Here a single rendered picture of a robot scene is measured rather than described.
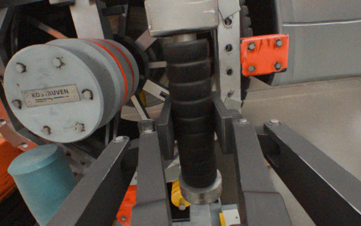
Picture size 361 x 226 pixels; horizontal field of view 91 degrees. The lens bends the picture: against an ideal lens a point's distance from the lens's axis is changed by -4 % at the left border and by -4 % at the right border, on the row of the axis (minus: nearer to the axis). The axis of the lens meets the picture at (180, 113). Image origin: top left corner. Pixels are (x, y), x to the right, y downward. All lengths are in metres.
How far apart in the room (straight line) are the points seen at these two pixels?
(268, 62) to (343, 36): 0.30
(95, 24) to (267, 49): 0.32
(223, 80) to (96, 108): 0.24
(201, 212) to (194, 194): 0.69
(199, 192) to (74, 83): 0.19
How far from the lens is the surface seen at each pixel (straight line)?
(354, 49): 0.69
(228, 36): 0.37
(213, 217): 0.96
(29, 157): 0.43
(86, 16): 0.41
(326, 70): 0.65
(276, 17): 0.57
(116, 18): 0.65
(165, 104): 0.17
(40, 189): 0.41
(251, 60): 0.38
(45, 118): 0.29
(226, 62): 0.37
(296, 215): 1.23
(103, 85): 0.25
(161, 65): 0.47
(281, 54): 0.40
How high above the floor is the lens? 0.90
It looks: 21 degrees down
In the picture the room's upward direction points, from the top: 8 degrees counter-clockwise
